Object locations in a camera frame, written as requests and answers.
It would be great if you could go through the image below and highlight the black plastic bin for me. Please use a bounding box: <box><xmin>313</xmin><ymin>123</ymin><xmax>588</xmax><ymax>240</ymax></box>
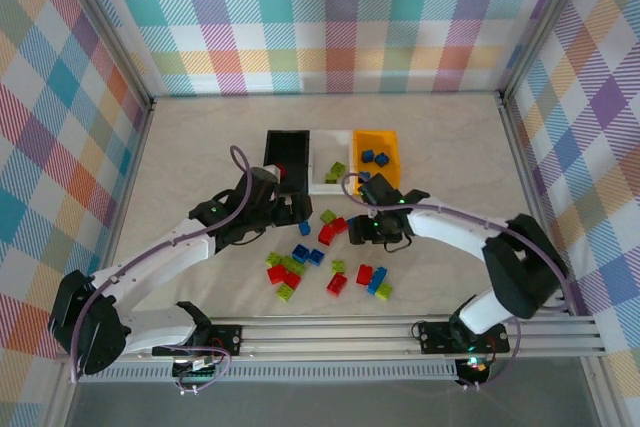
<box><xmin>263</xmin><ymin>129</ymin><xmax>312</xmax><ymax>196</ymax></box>

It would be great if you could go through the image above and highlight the aluminium frame post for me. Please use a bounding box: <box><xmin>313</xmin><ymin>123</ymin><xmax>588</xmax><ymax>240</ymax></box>
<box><xmin>496</xmin><ymin>0</ymin><xmax>596</xmax><ymax>103</ymax></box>
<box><xmin>57</xmin><ymin>0</ymin><xmax>157</xmax><ymax>113</ymax></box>

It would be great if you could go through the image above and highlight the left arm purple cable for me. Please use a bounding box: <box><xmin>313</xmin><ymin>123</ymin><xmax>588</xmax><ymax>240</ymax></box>
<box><xmin>71</xmin><ymin>145</ymin><xmax>251</xmax><ymax>397</ymax></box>

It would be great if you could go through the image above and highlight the yellow plastic bin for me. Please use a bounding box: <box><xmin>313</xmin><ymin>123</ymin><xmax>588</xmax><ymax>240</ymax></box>
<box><xmin>351</xmin><ymin>129</ymin><xmax>403</xmax><ymax>197</ymax></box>

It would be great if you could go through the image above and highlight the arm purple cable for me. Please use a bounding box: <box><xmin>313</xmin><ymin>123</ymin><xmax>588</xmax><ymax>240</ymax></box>
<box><xmin>341</xmin><ymin>173</ymin><xmax>576</xmax><ymax>393</ymax></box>
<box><xmin>71</xmin><ymin>145</ymin><xmax>251</xmax><ymax>397</ymax></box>

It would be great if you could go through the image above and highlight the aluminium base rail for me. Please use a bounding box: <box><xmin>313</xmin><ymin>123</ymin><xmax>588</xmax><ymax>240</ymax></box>
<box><xmin>59</xmin><ymin>315</ymin><xmax>606</xmax><ymax>361</ymax></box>

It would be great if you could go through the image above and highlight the small controller circuit board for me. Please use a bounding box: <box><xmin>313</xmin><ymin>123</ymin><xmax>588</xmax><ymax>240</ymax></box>
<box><xmin>172</xmin><ymin>356</ymin><xmax>222</xmax><ymax>379</ymax></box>
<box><xmin>459</xmin><ymin>355</ymin><xmax>490</xmax><ymax>374</ymax></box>

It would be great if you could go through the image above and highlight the long blue lego brick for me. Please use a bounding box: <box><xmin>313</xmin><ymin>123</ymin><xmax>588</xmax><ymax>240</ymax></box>
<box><xmin>367</xmin><ymin>267</ymin><xmax>389</xmax><ymax>297</ymax></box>

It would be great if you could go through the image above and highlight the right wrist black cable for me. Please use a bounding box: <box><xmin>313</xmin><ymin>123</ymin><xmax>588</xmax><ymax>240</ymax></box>
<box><xmin>382</xmin><ymin>234</ymin><xmax>414</xmax><ymax>254</ymax></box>

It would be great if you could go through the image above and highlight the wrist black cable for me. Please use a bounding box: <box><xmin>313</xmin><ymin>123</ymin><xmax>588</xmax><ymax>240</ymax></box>
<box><xmin>224</xmin><ymin>229</ymin><xmax>269</xmax><ymax>247</ymax></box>
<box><xmin>382</xmin><ymin>234</ymin><xmax>414</xmax><ymax>254</ymax></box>

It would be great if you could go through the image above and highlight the aluminium side rail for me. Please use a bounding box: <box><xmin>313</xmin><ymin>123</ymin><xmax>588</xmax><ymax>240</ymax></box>
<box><xmin>87</xmin><ymin>99</ymin><xmax>157</xmax><ymax>323</ymax></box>
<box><xmin>497</xmin><ymin>94</ymin><xmax>591</xmax><ymax>321</ymax></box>

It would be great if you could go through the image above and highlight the grey slotted cable duct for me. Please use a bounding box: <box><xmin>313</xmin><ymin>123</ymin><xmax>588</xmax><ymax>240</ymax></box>
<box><xmin>79</xmin><ymin>365</ymin><xmax>461</xmax><ymax>382</ymax></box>

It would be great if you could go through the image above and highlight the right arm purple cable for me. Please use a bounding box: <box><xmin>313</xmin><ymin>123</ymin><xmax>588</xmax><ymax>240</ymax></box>
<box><xmin>341</xmin><ymin>173</ymin><xmax>576</xmax><ymax>393</ymax></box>

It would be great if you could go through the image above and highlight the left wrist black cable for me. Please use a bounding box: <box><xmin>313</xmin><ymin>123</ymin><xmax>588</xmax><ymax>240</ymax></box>
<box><xmin>224</xmin><ymin>229</ymin><xmax>269</xmax><ymax>247</ymax></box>

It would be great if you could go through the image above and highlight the long green lego brick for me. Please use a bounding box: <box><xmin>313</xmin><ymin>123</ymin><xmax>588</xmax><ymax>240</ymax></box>
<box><xmin>279</xmin><ymin>255</ymin><xmax>307</xmax><ymax>277</ymax></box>

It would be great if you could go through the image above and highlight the white plastic bin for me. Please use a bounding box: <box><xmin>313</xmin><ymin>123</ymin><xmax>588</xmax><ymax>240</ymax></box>
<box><xmin>307</xmin><ymin>129</ymin><xmax>357</xmax><ymax>196</ymax></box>

